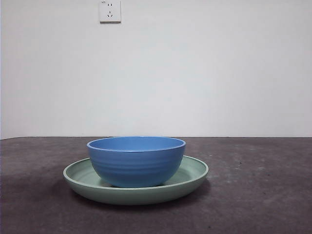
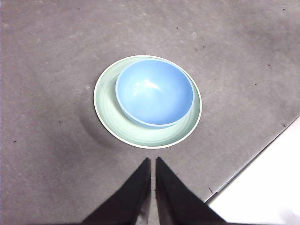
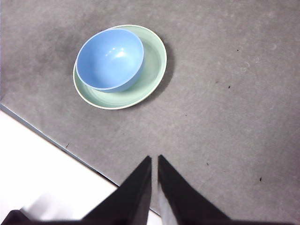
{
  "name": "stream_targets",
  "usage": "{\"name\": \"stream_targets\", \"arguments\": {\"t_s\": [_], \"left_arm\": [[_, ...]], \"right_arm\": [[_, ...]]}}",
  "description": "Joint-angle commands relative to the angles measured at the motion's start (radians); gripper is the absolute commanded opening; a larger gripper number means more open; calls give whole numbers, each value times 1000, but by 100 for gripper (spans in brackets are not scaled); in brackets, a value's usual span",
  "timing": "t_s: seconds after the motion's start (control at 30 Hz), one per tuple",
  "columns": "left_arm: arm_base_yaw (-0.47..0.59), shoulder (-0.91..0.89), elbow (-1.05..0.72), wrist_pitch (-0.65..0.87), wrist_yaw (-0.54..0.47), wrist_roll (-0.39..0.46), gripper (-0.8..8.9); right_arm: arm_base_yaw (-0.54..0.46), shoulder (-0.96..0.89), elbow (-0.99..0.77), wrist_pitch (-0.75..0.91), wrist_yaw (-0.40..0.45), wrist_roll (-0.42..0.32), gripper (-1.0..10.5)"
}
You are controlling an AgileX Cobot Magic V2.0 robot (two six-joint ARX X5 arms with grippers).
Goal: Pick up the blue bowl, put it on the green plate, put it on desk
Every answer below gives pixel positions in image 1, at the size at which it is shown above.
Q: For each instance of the pale green round plate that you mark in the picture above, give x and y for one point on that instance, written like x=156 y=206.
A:
x=136 y=196

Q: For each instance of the white wall socket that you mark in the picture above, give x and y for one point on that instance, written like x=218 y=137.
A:
x=110 y=12

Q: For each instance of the blue ribbed bowl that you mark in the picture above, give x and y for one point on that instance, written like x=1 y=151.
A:
x=136 y=165

